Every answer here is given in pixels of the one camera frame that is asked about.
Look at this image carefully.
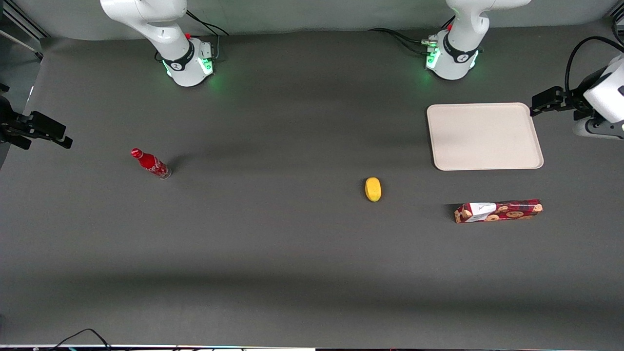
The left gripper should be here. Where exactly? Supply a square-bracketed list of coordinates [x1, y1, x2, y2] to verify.
[530, 54, 624, 123]

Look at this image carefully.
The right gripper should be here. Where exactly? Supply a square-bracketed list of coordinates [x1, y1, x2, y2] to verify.
[0, 83, 74, 150]

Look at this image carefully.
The beige plastic tray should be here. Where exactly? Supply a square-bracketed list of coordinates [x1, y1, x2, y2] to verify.
[427, 102, 545, 172]

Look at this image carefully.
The red cookie box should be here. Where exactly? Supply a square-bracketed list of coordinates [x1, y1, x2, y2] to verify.
[454, 198, 544, 224]

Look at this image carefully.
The red cola bottle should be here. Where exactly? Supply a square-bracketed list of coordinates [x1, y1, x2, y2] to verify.
[130, 148, 173, 180]

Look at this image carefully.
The yellow lemon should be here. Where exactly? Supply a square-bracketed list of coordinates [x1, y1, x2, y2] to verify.
[365, 177, 382, 203]

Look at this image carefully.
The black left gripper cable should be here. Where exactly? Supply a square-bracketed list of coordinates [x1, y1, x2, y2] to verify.
[565, 36, 624, 94]

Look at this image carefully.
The aluminium frame rail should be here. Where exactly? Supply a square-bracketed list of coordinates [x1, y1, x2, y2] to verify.
[0, 0, 50, 61]

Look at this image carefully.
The black left arm base cable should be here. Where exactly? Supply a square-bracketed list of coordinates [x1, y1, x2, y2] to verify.
[368, 27, 432, 55]

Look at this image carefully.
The black arm base cable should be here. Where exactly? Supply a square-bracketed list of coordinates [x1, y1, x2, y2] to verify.
[368, 27, 432, 55]
[185, 10, 230, 62]

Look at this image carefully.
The black right arm base cable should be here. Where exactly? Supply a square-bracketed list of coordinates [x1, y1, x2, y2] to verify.
[185, 10, 230, 62]

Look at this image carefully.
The thin black table edge cable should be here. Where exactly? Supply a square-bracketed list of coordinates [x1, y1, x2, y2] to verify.
[48, 328, 114, 351]

